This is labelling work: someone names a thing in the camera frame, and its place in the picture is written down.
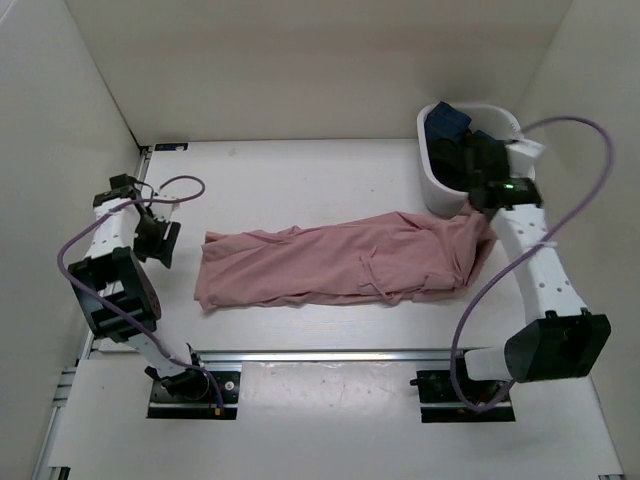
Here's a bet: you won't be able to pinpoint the pink trousers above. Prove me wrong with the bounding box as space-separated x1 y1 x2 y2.
194 206 496 312

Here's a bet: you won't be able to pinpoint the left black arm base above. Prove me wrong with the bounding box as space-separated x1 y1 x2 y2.
145 366 241 420

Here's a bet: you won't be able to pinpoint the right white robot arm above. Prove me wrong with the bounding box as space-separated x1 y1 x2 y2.
449 177 611 400

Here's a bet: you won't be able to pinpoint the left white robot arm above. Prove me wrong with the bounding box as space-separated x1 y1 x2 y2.
65 174 210 400

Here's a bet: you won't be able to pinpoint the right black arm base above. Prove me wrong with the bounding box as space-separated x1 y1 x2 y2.
409 368 516 424

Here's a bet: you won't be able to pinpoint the black folded garment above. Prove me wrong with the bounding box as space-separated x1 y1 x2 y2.
427 141 511 192

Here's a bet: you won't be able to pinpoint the white plastic laundry basket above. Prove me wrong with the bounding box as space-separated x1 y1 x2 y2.
416 102 535 218

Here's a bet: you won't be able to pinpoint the blue folded garment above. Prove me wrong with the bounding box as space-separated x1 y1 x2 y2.
424 102 505 147

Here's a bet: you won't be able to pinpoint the small dark label sticker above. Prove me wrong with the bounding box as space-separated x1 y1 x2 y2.
154 142 189 152

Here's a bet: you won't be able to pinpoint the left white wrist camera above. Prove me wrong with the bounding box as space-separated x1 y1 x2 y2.
148 194 181 222

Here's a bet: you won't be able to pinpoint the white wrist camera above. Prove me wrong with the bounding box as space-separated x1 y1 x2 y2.
505 139 546 177
148 194 181 222

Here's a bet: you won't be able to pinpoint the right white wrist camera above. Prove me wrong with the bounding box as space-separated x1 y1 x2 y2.
505 139 546 177

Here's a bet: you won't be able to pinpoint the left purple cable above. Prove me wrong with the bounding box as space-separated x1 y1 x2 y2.
55 174 226 407

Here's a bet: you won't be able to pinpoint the purple cable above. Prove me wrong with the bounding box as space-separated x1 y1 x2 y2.
449 115 617 414
55 174 226 407

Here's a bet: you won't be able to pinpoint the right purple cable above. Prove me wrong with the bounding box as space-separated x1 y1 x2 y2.
449 115 617 414

